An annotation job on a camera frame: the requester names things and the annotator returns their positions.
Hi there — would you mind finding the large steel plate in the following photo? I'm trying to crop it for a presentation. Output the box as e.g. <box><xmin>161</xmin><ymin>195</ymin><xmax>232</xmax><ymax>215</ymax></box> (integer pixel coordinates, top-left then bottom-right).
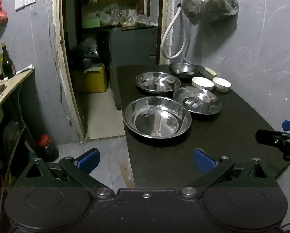
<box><xmin>135</xmin><ymin>72</ymin><xmax>181</xmax><ymax>94</ymax></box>
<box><xmin>123</xmin><ymin>96</ymin><xmax>192</xmax><ymax>139</ymax></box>

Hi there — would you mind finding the wooden shelf counter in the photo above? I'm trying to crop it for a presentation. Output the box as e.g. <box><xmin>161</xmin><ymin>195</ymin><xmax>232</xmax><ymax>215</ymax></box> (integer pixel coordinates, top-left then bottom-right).
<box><xmin>0</xmin><ymin>68</ymin><xmax>34</xmax><ymax>107</ymax></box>

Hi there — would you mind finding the deep steel bowl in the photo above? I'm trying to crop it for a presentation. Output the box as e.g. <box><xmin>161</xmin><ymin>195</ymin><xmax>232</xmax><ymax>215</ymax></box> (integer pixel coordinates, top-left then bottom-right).
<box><xmin>169</xmin><ymin>63</ymin><xmax>199</xmax><ymax>78</ymax></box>

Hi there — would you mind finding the green box on shelf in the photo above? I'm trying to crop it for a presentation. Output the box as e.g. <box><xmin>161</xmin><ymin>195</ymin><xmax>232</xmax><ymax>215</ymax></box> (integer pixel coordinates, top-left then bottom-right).
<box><xmin>82</xmin><ymin>18</ymin><xmax>100</xmax><ymax>28</ymax></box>

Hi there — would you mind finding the dark cabinet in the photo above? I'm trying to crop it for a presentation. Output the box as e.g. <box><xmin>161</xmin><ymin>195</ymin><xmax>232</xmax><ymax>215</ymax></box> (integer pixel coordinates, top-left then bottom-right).
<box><xmin>109</xmin><ymin>26</ymin><xmax>158</xmax><ymax>110</ymax></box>

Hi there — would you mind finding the large steel plate front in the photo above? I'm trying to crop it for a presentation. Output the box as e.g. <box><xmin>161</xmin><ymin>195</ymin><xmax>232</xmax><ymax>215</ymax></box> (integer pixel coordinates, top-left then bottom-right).
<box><xmin>123</xmin><ymin>96</ymin><xmax>192</xmax><ymax>139</ymax></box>

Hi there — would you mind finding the large steel plate back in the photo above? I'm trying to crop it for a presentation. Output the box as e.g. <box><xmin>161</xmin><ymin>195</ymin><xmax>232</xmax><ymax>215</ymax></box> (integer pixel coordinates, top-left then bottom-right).
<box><xmin>135</xmin><ymin>72</ymin><xmax>181</xmax><ymax>94</ymax></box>

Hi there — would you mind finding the cleaver with cream handle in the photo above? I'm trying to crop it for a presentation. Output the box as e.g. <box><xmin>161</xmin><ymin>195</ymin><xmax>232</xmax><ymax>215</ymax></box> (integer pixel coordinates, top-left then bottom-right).
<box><xmin>197</xmin><ymin>65</ymin><xmax>217</xmax><ymax>80</ymax></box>

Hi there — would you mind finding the yellow container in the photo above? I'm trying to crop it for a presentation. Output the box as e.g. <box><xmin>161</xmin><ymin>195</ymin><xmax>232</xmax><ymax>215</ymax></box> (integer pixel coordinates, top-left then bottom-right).
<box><xmin>83</xmin><ymin>64</ymin><xmax>108</xmax><ymax>93</ymax></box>

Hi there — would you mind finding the plastic bag on wall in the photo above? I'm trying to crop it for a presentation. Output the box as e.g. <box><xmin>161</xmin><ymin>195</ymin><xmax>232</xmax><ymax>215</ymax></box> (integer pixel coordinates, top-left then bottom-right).
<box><xmin>181</xmin><ymin>0</ymin><xmax>239</xmax><ymax>25</ymax></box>

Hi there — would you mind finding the white wall switch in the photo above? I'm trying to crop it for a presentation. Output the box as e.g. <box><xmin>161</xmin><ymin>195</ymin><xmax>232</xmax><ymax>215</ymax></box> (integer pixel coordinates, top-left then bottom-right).
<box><xmin>15</xmin><ymin>0</ymin><xmax>36</xmax><ymax>11</ymax></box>

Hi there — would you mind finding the white hose loop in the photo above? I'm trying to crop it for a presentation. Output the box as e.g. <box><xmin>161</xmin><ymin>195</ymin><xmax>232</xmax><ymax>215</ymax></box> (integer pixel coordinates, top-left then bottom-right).
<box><xmin>160</xmin><ymin>3</ymin><xmax>189</xmax><ymax>60</ymax></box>

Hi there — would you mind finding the steel plate with sticker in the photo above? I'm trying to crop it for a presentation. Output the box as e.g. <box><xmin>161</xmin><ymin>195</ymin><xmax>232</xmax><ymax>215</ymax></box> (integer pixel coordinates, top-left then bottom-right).
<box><xmin>173</xmin><ymin>86</ymin><xmax>222</xmax><ymax>115</ymax></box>

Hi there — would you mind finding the red-capped dark jug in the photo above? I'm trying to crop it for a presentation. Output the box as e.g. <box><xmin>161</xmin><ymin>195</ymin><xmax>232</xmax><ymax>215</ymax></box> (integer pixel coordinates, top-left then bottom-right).
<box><xmin>37</xmin><ymin>134</ymin><xmax>59</xmax><ymax>163</ymax></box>

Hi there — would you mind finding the white ceramic bowl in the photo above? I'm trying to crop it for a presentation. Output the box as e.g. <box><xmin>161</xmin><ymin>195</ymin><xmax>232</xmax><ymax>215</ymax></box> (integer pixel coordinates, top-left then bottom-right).
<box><xmin>192</xmin><ymin>77</ymin><xmax>214</xmax><ymax>91</ymax></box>
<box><xmin>212</xmin><ymin>77</ymin><xmax>232</xmax><ymax>93</ymax></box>

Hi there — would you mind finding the dark glass bottle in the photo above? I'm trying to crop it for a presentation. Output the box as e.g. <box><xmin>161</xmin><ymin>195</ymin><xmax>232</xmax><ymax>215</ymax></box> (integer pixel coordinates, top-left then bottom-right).
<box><xmin>2</xmin><ymin>42</ymin><xmax>16</xmax><ymax>79</ymax></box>

